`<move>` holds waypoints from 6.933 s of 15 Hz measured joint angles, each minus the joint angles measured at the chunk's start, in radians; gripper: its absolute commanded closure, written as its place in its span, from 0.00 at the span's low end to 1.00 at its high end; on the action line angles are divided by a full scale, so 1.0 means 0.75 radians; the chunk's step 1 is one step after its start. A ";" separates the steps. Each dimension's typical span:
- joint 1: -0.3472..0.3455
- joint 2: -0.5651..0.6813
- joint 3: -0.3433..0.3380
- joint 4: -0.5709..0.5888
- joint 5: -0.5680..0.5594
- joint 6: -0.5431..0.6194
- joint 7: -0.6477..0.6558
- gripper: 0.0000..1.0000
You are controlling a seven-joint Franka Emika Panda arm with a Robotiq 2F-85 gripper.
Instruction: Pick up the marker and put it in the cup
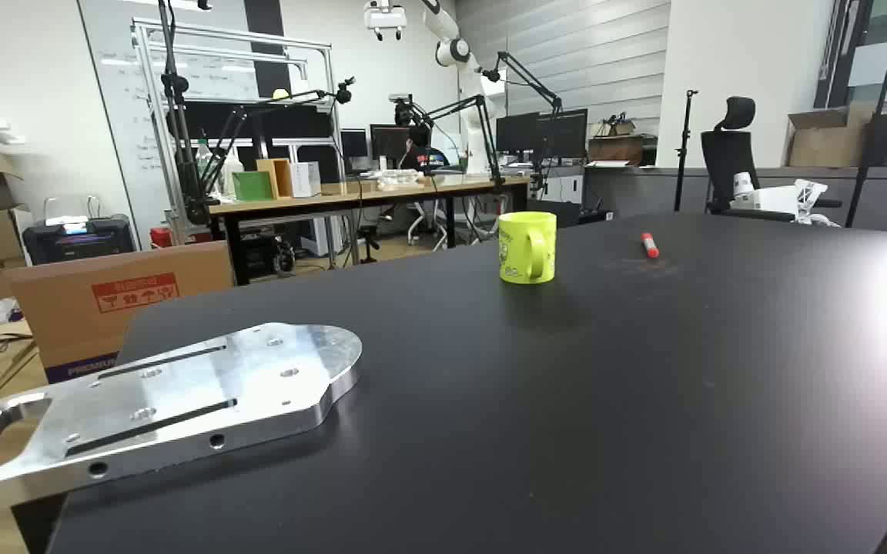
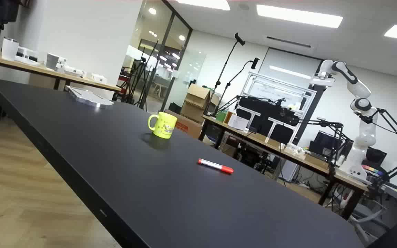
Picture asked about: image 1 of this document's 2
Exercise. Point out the red marker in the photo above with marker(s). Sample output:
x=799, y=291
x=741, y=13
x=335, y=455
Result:
x=651, y=249

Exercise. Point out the yellow-green mug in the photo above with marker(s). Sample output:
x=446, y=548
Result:
x=529, y=247

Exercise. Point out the wooden workbench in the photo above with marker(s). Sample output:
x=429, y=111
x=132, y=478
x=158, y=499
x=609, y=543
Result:
x=227, y=220

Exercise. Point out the black computer monitor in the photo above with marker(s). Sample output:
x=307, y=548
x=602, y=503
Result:
x=559, y=133

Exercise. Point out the aluminium mounting plate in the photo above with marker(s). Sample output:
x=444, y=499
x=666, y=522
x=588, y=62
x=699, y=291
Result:
x=172, y=407

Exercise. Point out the green box on bench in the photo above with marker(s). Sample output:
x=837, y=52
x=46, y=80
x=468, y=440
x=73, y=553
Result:
x=250, y=186

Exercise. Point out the black tripod pole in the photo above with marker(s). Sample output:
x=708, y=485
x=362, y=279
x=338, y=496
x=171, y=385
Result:
x=683, y=145

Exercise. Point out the black office chair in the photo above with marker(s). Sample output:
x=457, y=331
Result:
x=729, y=148

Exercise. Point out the white crumpled bag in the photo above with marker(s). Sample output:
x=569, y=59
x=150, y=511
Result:
x=797, y=200

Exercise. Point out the cardboard box with red label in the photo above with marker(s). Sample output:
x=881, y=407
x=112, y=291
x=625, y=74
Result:
x=82, y=310

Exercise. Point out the black printer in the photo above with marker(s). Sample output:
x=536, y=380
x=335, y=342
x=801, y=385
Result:
x=103, y=234

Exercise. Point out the cardboard box on cabinet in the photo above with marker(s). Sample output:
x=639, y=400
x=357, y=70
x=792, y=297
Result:
x=825, y=137

